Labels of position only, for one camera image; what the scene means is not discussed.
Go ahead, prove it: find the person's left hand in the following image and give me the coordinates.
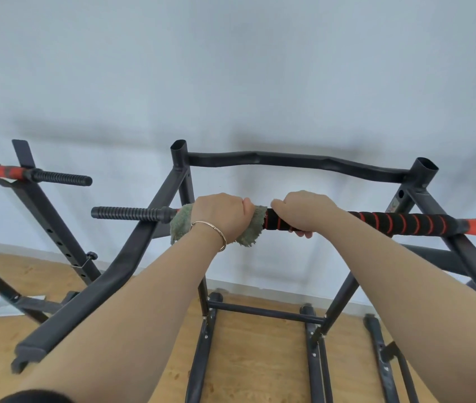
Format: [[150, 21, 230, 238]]
[[190, 192, 255, 245]]

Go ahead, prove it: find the person's right hand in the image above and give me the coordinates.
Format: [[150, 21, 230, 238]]
[[270, 190, 350, 240]]

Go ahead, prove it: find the green fluffy cleaning cloth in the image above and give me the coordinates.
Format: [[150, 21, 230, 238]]
[[169, 204, 268, 248]]

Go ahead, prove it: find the black bar with red stripes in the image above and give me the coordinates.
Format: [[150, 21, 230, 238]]
[[91, 205, 476, 240]]

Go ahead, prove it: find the person's left forearm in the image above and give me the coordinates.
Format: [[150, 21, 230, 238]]
[[15, 222, 228, 403]]

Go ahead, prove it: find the person's right forearm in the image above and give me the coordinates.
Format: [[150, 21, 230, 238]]
[[314, 210, 476, 403]]

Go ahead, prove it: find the black steel exercise rack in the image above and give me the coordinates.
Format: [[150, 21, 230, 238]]
[[11, 139, 476, 403]]

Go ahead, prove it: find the red and black threaded bar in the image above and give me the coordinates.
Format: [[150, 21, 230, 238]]
[[0, 159, 93, 188]]

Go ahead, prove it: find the black steel rack with holes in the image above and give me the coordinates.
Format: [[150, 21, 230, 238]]
[[0, 139, 102, 324]]

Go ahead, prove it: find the black sleeve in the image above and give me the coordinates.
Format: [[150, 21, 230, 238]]
[[0, 388, 75, 403]]

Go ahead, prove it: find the thin gold bracelet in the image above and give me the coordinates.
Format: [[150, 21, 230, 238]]
[[191, 221, 227, 252]]

